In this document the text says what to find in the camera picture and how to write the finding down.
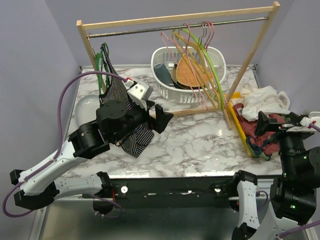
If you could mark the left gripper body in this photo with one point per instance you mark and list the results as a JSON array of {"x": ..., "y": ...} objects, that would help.
[{"x": 137, "y": 116}]

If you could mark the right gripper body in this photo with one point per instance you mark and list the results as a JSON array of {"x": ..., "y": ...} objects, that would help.
[{"x": 299, "y": 135}]

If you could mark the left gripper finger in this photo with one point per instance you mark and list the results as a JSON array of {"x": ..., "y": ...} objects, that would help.
[
  {"x": 161, "y": 119},
  {"x": 147, "y": 104}
]

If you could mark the white tank top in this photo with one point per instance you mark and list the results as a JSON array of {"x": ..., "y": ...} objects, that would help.
[{"x": 253, "y": 100}]

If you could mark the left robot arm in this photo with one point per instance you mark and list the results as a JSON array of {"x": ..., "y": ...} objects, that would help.
[{"x": 42, "y": 184}]

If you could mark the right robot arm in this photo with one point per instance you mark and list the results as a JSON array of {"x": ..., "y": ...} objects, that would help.
[{"x": 293, "y": 195}]

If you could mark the striped black tank top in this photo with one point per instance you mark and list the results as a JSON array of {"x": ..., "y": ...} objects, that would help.
[{"x": 117, "y": 85}]

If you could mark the light green hanger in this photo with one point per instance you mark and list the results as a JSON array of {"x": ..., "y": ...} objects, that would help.
[{"x": 212, "y": 68}]

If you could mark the dark green hanger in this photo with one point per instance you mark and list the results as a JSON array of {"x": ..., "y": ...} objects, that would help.
[{"x": 100, "y": 67}]

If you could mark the maroon red garment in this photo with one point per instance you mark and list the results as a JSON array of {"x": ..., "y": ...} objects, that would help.
[{"x": 259, "y": 146}]

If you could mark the dark teal cup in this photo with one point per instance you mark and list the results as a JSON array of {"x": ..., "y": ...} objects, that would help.
[{"x": 162, "y": 73}]

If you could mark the dark bowl in basket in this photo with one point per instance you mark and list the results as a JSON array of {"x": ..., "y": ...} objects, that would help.
[{"x": 183, "y": 79}]

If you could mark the yellow plastic bin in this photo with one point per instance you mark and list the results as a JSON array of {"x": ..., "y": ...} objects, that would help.
[{"x": 237, "y": 124}]

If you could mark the white plastic laundry basket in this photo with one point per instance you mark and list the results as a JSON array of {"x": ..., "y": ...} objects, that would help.
[{"x": 183, "y": 96}]

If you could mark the white oval plate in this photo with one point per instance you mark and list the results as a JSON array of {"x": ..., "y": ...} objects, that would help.
[{"x": 85, "y": 109}]

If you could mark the metal hanging rod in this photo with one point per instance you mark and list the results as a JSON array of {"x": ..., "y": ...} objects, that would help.
[{"x": 169, "y": 28}]

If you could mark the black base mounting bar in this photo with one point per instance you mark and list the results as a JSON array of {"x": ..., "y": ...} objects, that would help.
[{"x": 171, "y": 192}]

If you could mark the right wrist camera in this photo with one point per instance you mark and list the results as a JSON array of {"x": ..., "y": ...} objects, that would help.
[{"x": 311, "y": 122}]

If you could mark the wooden clothes rack frame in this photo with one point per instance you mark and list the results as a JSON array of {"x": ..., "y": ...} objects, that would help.
[{"x": 271, "y": 10}]

